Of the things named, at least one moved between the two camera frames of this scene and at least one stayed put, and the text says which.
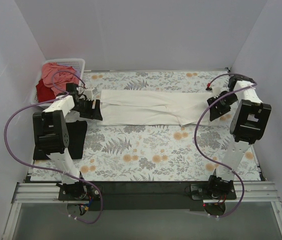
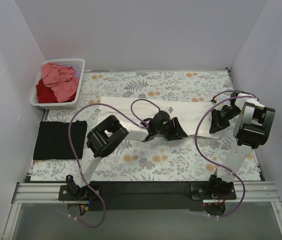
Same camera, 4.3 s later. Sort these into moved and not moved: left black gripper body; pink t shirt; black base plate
Moved: left black gripper body
Not moved: pink t shirt; black base plate
